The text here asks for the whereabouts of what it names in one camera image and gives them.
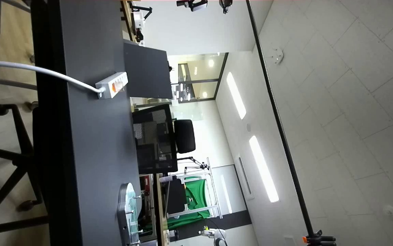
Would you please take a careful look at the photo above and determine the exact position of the round glass dish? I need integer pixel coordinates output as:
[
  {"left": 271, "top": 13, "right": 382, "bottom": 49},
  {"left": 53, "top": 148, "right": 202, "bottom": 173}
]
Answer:
[{"left": 116, "top": 182, "right": 140, "bottom": 246}]

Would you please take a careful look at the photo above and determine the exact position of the black office chair base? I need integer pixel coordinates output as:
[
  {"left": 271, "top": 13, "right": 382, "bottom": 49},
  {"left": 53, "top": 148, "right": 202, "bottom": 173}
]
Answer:
[{"left": 0, "top": 103, "right": 47, "bottom": 232}]

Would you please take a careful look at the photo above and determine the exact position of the white power cable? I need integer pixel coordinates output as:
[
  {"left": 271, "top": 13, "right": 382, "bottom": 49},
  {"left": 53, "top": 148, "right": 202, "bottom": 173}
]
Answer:
[{"left": 0, "top": 58, "right": 105, "bottom": 96}]

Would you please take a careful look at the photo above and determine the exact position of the black monitor screen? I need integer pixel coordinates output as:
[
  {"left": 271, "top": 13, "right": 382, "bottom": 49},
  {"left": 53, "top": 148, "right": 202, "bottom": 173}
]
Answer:
[{"left": 132, "top": 103, "right": 177, "bottom": 173}]

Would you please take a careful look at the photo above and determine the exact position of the white extension cord power strip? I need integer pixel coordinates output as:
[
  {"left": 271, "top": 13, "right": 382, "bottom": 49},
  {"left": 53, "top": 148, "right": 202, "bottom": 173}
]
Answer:
[{"left": 95, "top": 72, "right": 128, "bottom": 98}]

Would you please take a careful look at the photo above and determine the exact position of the green cloth backdrop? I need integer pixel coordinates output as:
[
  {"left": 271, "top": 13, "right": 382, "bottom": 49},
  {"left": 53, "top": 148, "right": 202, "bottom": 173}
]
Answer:
[{"left": 166, "top": 176, "right": 210, "bottom": 228}]

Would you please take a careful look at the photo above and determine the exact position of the black ceiling pole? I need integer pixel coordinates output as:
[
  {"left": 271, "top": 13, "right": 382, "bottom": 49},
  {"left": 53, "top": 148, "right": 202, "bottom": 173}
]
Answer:
[{"left": 245, "top": 0, "right": 337, "bottom": 246}]

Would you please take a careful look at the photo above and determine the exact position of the black office chair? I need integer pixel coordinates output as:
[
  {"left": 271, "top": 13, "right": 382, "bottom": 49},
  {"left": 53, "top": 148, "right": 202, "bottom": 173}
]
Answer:
[{"left": 174, "top": 118, "right": 195, "bottom": 152}]

